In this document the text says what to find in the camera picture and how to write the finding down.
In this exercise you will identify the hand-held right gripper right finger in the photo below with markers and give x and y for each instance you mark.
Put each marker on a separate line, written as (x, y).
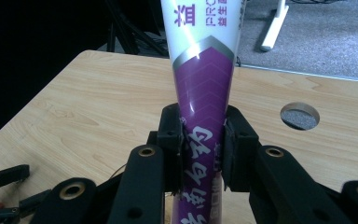
(240, 146)

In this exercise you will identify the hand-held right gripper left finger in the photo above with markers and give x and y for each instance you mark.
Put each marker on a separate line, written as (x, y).
(171, 140)

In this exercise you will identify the purple and white toothpaste tube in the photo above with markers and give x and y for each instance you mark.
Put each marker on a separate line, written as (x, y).
(203, 87)

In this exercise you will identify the black tripod stand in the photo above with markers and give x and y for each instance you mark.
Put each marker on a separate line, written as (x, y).
(127, 31)

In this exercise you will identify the white desk leg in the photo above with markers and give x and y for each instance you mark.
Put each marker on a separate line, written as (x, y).
(275, 26)

